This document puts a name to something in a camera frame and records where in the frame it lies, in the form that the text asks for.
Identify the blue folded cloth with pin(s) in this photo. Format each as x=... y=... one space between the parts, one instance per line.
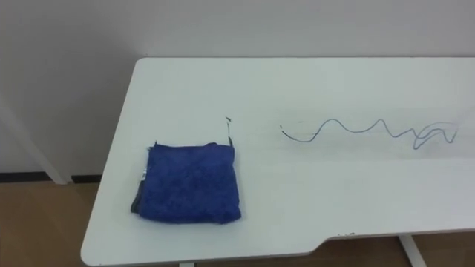
x=189 y=183

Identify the white desk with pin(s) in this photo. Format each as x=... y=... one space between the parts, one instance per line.
x=297 y=185

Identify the white slanted pole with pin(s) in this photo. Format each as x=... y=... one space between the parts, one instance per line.
x=26 y=142

